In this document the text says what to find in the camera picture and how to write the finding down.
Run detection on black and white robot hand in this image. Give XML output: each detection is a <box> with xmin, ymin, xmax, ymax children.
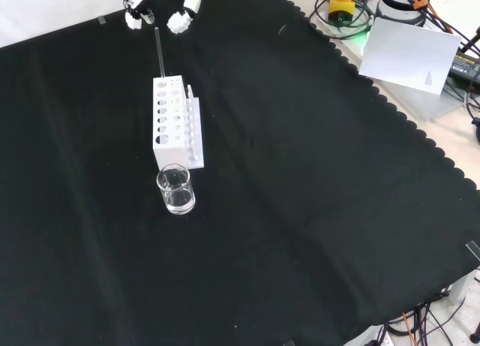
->
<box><xmin>121</xmin><ymin>0</ymin><xmax>204</xmax><ymax>35</ymax></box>

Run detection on clear glass rod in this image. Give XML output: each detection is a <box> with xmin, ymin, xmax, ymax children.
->
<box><xmin>154</xmin><ymin>27</ymin><xmax>167</xmax><ymax>79</ymax></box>

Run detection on white test tube rack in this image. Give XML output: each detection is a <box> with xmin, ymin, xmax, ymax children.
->
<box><xmin>151</xmin><ymin>74</ymin><xmax>206</xmax><ymax>170</ymax></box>

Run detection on yellow stop button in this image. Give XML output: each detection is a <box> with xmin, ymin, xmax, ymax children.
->
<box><xmin>328</xmin><ymin>0</ymin><xmax>358</xmax><ymax>24</ymax></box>

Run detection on clear glass beaker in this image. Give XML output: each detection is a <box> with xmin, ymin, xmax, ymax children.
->
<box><xmin>155</xmin><ymin>163</ymin><xmax>197</xmax><ymax>215</ymax></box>

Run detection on black table cloth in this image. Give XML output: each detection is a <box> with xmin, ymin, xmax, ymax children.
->
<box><xmin>0</xmin><ymin>0</ymin><xmax>480</xmax><ymax>346</ymax></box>

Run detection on pale board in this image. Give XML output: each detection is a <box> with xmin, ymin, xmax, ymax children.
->
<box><xmin>358</xmin><ymin>17</ymin><xmax>462</xmax><ymax>96</ymax></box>

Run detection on black power adapter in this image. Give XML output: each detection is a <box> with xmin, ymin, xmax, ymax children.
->
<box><xmin>445</xmin><ymin>49</ymin><xmax>480</xmax><ymax>92</ymax></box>

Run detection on white table leg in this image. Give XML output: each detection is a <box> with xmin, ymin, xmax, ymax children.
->
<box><xmin>448</xmin><ymin>269</ymin><xmax>480</xmax><ymax>305</ymax></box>

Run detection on black coiled cable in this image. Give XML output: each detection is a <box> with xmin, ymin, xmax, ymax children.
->
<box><xmin>313</xmin><ymin>0</ymin><xmax>377</xmax><ymax>40</ymax></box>

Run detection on orange cable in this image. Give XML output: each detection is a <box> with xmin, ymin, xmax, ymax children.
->
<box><xmin>403</xmin><ymin>0</ymin><xmax>457</xmax><ymax>35</ymax></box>

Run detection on black floor cable bundle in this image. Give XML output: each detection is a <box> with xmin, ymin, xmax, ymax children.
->
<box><xmin>385</xmin><ymin>299</ymin><xmax>480</xmax><ymax>346</ymax></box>

